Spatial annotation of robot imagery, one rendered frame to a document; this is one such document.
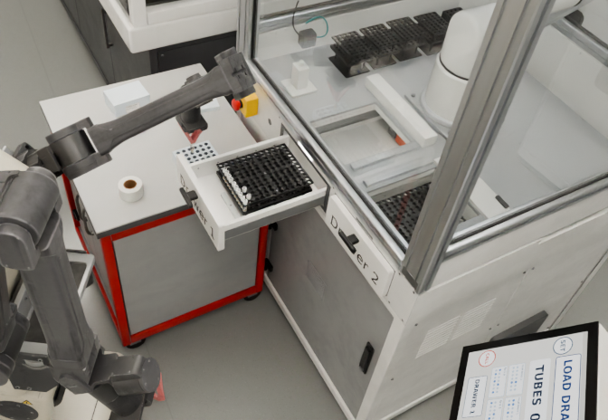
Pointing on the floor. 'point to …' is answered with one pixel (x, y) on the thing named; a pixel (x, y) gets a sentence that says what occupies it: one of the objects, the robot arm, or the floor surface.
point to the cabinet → (400, 358)
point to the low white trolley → (156, 218)
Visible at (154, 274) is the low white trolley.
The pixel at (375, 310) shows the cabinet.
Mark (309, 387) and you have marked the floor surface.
